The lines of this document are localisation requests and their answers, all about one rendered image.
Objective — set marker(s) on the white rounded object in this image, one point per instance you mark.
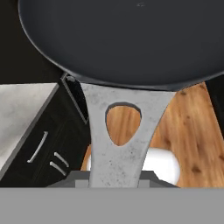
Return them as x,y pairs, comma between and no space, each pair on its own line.
162,166

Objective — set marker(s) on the black hob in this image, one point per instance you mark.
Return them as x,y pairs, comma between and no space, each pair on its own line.
26,52

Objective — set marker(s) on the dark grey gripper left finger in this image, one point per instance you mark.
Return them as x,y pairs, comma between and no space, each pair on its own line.
78,176

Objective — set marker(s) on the grey stove knob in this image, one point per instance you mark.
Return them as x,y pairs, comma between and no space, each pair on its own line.
70,78

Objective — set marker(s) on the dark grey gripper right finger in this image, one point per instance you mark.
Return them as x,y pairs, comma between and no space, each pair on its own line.
145,176

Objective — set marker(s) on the black base cabinet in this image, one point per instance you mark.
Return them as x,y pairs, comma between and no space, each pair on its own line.
61,137

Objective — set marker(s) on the black oven front grey trim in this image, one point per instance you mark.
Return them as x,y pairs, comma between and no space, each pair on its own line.
78,99

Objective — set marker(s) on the black cabinet side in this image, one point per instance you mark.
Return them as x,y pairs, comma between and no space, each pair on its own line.
216,102

